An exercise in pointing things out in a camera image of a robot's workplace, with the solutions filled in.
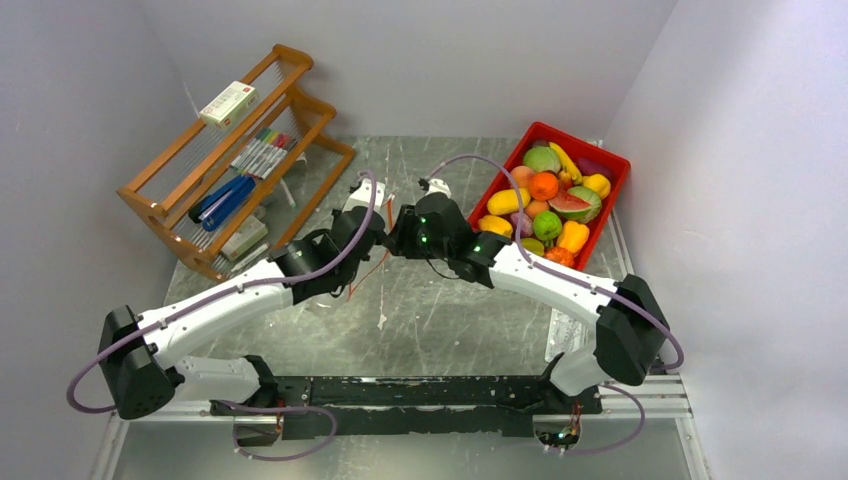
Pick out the clear zip top bag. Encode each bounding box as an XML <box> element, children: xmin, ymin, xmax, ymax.
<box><xmin>311</xmin><ymin>195</ymin><xmax>399</xmax><ymax>313</ymax></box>

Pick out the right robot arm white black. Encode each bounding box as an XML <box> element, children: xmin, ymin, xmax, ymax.
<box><xmin>384</xmin><ymin>193</ymin><xmax>670</xmax><ymax>414</ymax></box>

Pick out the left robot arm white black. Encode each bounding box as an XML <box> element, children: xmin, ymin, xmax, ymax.
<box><xmin>98</xmin><ymin>206</ymin><xmax>385</xmax><ymax>420</ymax></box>

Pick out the red plastic food bin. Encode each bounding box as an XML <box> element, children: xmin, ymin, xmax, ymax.
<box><xmin>469</xmin><ymin>122</ymin><xmax>630</xmax><ymax>270</ymax></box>

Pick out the yellow mango toy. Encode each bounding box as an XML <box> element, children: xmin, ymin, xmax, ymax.
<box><xmin>486</xmin><ymin>188</ymin><xmax>532</xmax><ymax>216</ymax></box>

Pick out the green box lower shelf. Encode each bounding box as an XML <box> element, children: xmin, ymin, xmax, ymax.
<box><xmin>220</xmin><ymin>215</ymin><xmax>268</xmax><ymax>261</ymax></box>

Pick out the purple onion toy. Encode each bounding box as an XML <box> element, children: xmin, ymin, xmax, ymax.
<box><xmin>509</xmin><ymin>212</ymin><xmax>534</xmax><ymax>238</ymax></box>

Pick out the wooden shelf rack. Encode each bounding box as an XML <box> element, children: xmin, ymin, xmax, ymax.
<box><xmin>117</xmin><ymin>44</ymin><xmax>355</xmax><ymax>281</ymax></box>

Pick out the bundle of coloured markers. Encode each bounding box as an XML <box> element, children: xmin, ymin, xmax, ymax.
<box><xmin>230</xmin><ymin>128</ymin><xmax>296</xmax><ymax>179</ymax></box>

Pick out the peach toy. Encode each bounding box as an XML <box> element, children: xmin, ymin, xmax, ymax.
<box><xmin>510</xmin><ymin>165</ymin><xmax>536</xmax><ymax>188</ymax></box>

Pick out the green lime toy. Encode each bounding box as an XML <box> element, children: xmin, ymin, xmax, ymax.
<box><xmin>532</xmin><ymin>211</ymin><xmax>563</xmax><ymax>243</ymax></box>

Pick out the blue stapler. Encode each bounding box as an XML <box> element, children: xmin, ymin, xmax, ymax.
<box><xmin>188</xmin><ymin>175</ymin><xmax>257</xmax><ymax>232</ymax></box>

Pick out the orange fruit toy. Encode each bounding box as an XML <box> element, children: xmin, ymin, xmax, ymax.
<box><xmin>527</xmin><ymin>172</ymin><xmax>561</xmax><ymax>201</ymax></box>

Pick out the green cabbage toy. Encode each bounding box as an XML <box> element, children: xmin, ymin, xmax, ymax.
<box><xmin>523</xmin><ymin>146</ymin><xmax>561</xmax><ymax>173</ymax></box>

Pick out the orange bell pepper toy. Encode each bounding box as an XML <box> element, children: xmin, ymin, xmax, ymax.
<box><xmin>557</xmin><ymin>220</ymin><xmax>590</xmax><ymax>256</ymax></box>

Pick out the watermelon slice toy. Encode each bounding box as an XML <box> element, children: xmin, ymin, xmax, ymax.
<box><xmin>548</xmin><ymin>187</ymin><xmax>602</xmax><ymax>224</ymax></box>

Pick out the banana toy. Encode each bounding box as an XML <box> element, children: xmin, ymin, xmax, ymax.
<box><xmin>548</xmin><ymin>142</ymin><xmax>582</xmax><ymax>185</ymax></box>

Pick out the white box on top shelf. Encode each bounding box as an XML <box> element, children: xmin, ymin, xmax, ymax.
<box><xmin>199</xmin><ymin>81</ymin><xmax>258</xmax><ymax>131</ymax></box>

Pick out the purple eggplant toy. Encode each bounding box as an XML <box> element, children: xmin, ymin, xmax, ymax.
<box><xmin>574</xmin><ymin>157</ymin><xmax>614</xmax><ymax>181</ymax></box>

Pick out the yellow bell pepper toy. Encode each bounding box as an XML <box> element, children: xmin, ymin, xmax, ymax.
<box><xmin>582</xmin><ymin>173</ymin><xmax>612</xmax><ymax>199</ymax></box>

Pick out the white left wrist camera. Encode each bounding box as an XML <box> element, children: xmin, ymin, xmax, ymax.
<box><xmin>342</xmin><ymin>178</ymin><xmax>387</xmax><ymax>212</ymax></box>

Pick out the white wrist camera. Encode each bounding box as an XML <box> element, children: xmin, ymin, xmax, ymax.
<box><xmin>342</xmin><ymin>178</ymin><xmax>387</xmax><ymax>212</ymax></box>
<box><xmin>419</xmin><ymin>178</ymin><xmax>452</xmax><ymax>199</ymax></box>

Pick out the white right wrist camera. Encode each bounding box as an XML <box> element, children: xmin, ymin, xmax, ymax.
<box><xmin>419</xmin><ymin>178</ymin><xmax>452</xmax><ymax>199</ymax></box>

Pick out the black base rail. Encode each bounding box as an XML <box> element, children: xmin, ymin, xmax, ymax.
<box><xmin>245</xmin><ymin>375</ymin><xmax>602</xmax><ymax>440</ymax></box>

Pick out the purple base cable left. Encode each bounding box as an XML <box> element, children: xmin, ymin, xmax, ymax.
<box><xmin>218</xmin><ymin>402</ymin><xmax>339</xmax><ymax>464</ymax></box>

